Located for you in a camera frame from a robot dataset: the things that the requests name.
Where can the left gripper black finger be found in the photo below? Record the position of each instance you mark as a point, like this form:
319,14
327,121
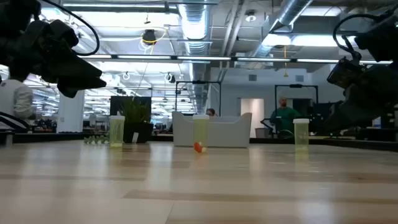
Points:
81,84
71,67

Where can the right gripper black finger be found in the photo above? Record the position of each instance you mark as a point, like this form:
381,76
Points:
348,119
353,99

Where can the translucent pill bottle white cap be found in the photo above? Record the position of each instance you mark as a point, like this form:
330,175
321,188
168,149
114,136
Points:
301,133
201,132
117,133

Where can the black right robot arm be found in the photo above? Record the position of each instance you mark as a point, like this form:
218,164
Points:
382,40

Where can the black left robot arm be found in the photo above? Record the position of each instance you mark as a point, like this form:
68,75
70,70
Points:
15,12

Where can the light grey plastic basket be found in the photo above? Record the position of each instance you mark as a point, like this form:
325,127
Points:
230,133

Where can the black background equipment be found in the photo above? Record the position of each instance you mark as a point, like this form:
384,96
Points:
320,115

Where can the person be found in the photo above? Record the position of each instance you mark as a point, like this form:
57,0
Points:
283,119
15,99
211,112

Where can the small green potted plant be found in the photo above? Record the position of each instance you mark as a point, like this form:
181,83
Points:
146,132

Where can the black ceiling-mounted device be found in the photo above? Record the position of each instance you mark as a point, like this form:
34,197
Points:
149,36

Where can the grey waste bin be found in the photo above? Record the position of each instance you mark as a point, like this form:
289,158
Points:
262,132

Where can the long white light bar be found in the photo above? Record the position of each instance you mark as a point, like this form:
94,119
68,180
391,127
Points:
202,58

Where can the small orange white object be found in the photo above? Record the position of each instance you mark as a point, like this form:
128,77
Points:
199,147

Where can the black aluminium table frame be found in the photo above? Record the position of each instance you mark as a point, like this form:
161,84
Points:
342,143

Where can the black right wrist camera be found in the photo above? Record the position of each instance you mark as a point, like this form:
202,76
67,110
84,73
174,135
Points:
343,73

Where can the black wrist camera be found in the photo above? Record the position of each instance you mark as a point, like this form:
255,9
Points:
343,73
63,32

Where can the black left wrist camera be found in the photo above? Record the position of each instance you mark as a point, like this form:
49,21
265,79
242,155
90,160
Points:
63,32

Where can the black background rig frame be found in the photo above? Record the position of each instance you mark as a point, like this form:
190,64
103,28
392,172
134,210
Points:
199,82
295,85

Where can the silver ventilation duct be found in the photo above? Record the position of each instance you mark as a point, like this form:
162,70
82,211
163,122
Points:
292,12
194,18

